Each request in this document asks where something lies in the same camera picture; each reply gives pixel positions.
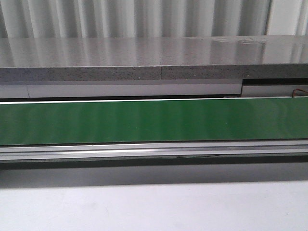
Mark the aluminium conveyor front rail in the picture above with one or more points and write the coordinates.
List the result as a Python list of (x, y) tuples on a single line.
[(75, 151)]

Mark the green conveyor belt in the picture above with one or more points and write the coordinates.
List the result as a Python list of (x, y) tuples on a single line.
[(74, 122)]

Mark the white pleated curtain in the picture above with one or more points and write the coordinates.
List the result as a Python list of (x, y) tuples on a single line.
[(151, 18)]

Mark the grey speckled stone slab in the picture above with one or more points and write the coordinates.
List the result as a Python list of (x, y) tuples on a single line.
[(131, 59)]

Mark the grey conveyor back rail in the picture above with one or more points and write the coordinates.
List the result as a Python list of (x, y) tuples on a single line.
[(152, 88)]

